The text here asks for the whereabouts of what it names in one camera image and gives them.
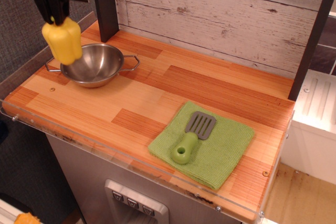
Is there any orange object bottom left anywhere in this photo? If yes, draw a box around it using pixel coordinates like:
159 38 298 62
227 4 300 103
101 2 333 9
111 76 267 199
14 212 41 224

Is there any dark shelf post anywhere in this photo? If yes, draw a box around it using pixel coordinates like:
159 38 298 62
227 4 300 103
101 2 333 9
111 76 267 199
94 0 119 42
288 0 334 101

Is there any silver toy fridge cabinet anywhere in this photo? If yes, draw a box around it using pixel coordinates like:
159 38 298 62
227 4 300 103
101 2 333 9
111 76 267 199
47 134 239 223

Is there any grey ice dispenser panel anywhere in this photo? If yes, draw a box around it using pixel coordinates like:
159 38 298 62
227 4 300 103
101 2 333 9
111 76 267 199
104 179 170 223

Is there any white toy sink unit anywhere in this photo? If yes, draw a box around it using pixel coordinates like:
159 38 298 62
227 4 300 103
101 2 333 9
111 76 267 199
281 70 335 184

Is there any clear acrylic edge guard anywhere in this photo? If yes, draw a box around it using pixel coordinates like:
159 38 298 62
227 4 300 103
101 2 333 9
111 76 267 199
3 93 294 223

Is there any dark left shelf post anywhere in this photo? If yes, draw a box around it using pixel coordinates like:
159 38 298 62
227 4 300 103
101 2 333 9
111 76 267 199
94 0 119 42

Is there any dark right shelf post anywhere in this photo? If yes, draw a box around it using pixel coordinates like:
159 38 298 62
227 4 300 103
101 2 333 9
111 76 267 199
288 0 334 101

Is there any yellow toy bell pepper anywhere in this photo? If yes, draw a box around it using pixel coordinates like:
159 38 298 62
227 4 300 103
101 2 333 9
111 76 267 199
41 17 82 66

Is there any green woven cloth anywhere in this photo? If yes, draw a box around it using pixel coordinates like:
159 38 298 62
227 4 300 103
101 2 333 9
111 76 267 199
148 101 255 190

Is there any grey green toy spatula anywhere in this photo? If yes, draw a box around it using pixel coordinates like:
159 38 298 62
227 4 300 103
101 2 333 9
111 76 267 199
171 111 217 165

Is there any small stainless steel wok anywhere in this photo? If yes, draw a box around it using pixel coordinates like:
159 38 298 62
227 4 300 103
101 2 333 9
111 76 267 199
45 44 140 88

